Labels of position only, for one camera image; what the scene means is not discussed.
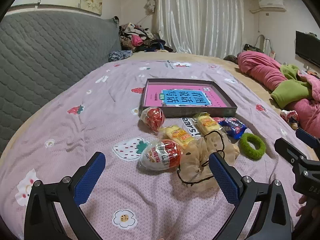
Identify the grey quilted headboard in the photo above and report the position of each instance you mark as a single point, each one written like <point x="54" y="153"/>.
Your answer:
<point x="50" y="50"/>

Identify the dark brown cloth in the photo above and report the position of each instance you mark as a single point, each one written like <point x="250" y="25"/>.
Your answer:
<point x="231" y="58"/>

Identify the white curtain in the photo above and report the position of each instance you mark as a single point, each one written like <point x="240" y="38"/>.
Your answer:
<point x="200" y="17"/>

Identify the green fuzzy scrunchie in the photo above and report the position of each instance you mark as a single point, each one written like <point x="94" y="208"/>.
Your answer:
<point x="246" y="152"/>

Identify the white plush ornament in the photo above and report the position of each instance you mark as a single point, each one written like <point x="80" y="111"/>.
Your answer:
<point x="150" y="6"/>

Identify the pink strawberry printed blanket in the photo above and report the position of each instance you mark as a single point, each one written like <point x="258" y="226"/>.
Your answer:
<point x="100" y="92"/>

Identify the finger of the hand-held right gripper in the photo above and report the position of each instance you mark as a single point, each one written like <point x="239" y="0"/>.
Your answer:
<point x="306" y="136"/>
<point x="287" y="148"/>

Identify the small red egg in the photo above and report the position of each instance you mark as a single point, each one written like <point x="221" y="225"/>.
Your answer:
<point x="153" y="118"/>

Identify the beige mesh scrunchie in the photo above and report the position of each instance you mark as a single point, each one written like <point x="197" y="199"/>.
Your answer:
<point x="192" y="160"/>

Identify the person's right hand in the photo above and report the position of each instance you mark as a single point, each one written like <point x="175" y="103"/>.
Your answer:
<point x="302" y="211"/>

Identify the black television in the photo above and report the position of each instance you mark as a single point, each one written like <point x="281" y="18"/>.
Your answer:
<point x="308" y="47"/>

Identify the dark grey shallow box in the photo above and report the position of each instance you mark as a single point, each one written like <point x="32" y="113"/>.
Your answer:
<point x="187" y="112"/>

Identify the green fleece blanket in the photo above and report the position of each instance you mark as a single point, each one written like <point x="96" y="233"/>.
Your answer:
<point x="287" y="92"/>

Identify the dark bag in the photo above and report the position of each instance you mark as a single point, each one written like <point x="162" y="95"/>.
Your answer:
<point x="251" y="48"/>

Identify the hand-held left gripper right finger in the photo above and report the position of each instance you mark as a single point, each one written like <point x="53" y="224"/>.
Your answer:
<point x="223" y="180"/>

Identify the yellow rice cracker packet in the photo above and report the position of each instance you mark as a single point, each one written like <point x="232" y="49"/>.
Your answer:
<point x="178" y="136"/>
<point x="206" y="123"/>

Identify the large red white egg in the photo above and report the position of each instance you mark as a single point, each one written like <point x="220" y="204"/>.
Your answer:
<point x="160" y="155"/>

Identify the red white crocheted item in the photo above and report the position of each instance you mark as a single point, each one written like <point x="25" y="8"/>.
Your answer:
<point x="289" y="118"/>

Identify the blue cookie packet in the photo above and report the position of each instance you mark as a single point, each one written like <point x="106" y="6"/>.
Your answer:
<point x="233" y="127"/>

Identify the white metal pipe rack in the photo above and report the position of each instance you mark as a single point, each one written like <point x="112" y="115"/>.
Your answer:
<point x="265" y="43"/>

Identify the pink quilt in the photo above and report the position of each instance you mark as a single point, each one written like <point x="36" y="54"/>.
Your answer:
<point x="262" y="67"/>

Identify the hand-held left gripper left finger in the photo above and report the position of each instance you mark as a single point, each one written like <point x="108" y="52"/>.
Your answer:
<point x="91" y="177"/>

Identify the white air conditioner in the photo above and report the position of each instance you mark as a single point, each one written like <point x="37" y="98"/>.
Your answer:
<point x="271" y="4"/>

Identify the pile of clothes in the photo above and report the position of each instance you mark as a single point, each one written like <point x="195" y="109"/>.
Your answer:
<point x="140" y="38"/>

